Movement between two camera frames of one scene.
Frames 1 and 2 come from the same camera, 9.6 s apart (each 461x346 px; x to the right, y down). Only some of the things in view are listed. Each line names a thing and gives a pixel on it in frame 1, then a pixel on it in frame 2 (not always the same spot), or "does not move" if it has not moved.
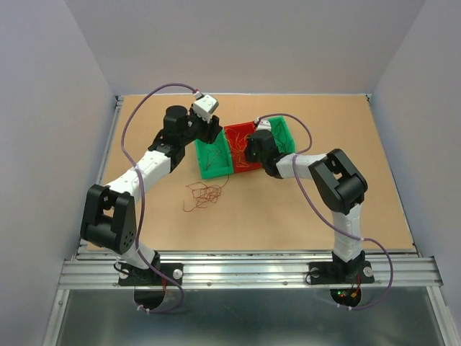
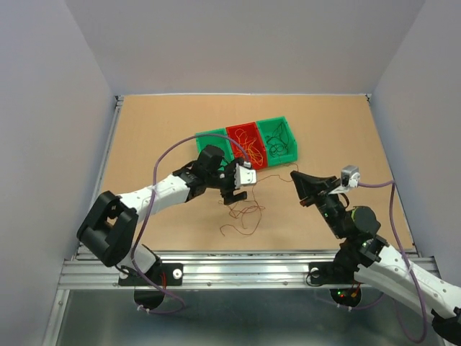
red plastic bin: [237, 135] does not move
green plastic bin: [282, 135] does not move
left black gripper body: [199, 129] to [226, 189]
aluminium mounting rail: [250, 272] does not move
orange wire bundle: [204, 194] to [246, 213]
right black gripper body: [251, 154] to [328, 205]
